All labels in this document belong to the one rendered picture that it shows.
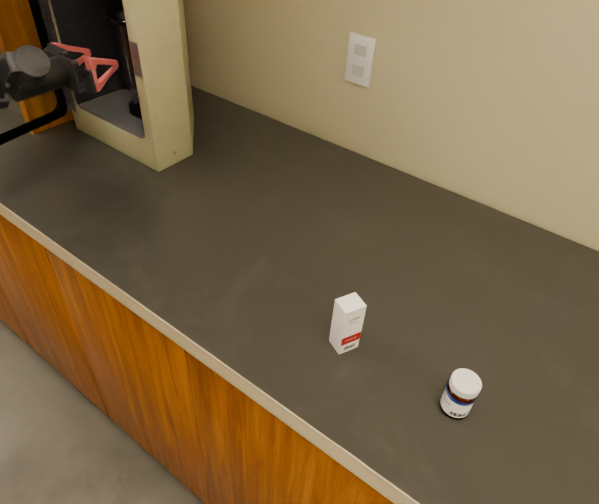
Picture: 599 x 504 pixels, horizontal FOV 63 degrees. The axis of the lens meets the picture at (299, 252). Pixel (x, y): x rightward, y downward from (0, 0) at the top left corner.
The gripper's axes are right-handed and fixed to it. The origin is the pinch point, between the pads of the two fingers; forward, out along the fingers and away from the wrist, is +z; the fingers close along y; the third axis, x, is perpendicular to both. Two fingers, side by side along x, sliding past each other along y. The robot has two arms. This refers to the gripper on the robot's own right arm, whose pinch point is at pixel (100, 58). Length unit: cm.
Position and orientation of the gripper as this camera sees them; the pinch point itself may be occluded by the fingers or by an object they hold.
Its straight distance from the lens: 118.9
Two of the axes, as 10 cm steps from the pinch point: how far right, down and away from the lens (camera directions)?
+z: 6.2, -5.1, 5.9
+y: -7.8, -4.3, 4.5
